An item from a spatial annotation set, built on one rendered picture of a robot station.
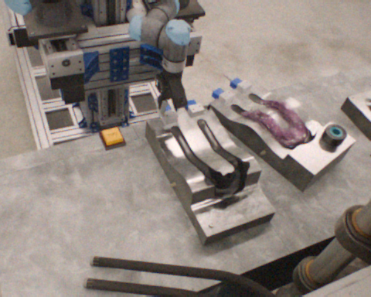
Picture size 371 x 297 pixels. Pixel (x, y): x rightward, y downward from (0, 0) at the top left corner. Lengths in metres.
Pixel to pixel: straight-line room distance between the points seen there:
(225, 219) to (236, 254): 0.12
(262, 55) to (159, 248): 2.45
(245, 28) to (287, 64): 0.53
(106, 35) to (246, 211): 0.93
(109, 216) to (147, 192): 0.16
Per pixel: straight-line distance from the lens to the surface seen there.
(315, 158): 1.53
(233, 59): 3.38
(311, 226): 1.50
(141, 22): 1.34
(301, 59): 3.59
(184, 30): 1.29
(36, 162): 1.52
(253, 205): 1.39
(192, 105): 1.55
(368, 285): 0.63
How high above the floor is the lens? 1.97
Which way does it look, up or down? 54 degrees down
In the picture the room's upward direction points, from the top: 8 degrees clockwise
